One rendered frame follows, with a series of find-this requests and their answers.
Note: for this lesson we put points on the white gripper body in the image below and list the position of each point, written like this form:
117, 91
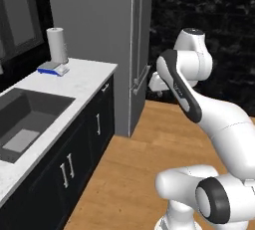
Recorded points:
156, 82

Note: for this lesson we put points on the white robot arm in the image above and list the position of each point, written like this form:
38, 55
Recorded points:
232, 134

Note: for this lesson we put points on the grey fridge drawer front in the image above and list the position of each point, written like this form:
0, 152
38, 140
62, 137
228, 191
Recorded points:
137, 114

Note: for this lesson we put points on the grey fridge door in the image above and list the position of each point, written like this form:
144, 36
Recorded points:
146, 15

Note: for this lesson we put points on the grey fridge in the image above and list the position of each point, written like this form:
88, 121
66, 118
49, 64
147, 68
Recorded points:
93, 25

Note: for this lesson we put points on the black drawer front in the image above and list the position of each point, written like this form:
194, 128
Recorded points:
108, 96

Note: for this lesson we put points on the narrow black cupboard door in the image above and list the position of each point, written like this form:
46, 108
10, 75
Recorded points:
106, 127

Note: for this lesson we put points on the black cupboard run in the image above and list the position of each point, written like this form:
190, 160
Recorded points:
83, 147

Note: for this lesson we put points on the wide black cupboard door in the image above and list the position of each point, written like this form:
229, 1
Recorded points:
46, 190
81, 154

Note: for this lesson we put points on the blue and white kitchen scale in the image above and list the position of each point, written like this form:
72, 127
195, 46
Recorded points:
52, 68

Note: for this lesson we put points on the white paper towel roll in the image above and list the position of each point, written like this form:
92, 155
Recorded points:
57, 45

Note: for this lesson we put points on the dark grey sink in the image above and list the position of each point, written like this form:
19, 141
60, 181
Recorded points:
30, 121

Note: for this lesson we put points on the black framed window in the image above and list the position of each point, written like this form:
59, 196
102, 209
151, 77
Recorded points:
20, 11

